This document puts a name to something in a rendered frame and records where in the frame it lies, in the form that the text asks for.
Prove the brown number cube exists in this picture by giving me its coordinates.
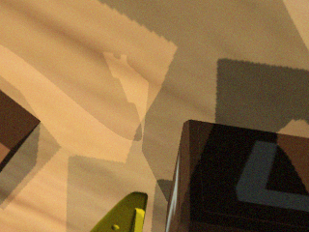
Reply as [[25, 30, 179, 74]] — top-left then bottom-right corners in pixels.
[[165, 120, 309, 232]]

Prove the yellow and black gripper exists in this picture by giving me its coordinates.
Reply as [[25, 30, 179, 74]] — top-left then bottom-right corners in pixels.
[[90, 191, 148, 232]]

